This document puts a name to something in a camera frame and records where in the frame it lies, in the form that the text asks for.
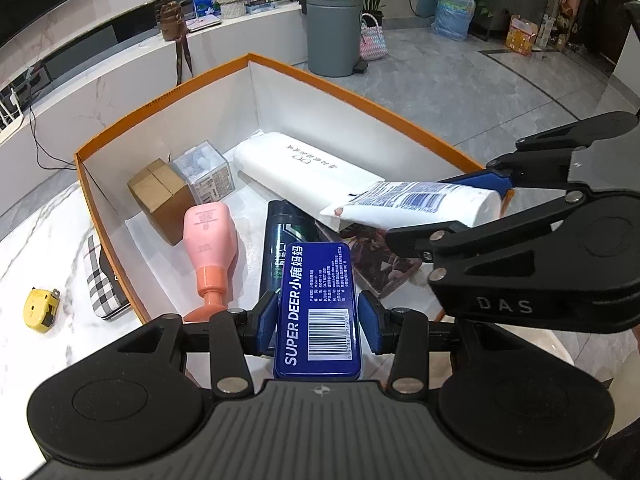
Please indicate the blue water jug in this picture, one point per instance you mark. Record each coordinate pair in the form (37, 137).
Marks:
(452, 15)

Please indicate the pastel woven bag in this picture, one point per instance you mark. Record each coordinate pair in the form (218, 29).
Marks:
(374, 42)

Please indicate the yellow tape measure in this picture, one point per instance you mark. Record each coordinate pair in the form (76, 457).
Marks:
(41, 310)

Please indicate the grey pedal trash can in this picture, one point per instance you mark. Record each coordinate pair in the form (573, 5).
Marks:
(332, 30)

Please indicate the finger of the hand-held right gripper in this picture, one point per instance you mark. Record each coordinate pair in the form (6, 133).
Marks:
(475, 180)
(480, 300)

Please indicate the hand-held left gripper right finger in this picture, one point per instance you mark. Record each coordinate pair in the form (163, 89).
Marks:
(370, 324)

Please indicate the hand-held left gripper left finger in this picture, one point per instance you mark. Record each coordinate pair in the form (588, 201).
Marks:
(267, 322)

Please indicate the dark green bottle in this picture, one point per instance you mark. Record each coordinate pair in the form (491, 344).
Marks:
(277, 240)

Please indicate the blue tin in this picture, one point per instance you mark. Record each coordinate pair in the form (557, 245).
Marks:
(315, 310)

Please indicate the white printed tube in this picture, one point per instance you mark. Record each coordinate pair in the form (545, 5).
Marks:
(400, 200)

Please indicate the plaid case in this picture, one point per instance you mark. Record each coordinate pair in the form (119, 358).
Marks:
(100, 275)

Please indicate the pink bottle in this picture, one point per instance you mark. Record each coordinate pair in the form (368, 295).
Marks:
(207, 235)

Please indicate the orange-rimmed white box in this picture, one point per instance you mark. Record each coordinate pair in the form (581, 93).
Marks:
(200, 110)

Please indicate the white marble tv console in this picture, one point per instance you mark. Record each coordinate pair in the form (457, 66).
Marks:
(100, 90)

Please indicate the flat white laptop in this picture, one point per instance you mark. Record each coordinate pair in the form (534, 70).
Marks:
(204, 22)

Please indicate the dark printed packet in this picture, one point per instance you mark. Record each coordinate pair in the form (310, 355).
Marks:
(375, 260)

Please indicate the blue tissue box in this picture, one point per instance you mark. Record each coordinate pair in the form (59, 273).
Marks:
(261, 6)

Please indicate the white router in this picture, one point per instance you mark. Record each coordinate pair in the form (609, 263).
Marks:
(10, 115)

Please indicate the orange paper gift box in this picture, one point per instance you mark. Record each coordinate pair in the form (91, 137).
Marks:
(521, 37)

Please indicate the large white pouch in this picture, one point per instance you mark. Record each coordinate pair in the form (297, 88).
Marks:
(290, 160)

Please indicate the clear plastic cube box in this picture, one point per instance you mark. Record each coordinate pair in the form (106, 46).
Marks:
(205, 170)

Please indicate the small brown cardboard box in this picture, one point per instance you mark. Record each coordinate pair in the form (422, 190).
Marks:
(160, 195)

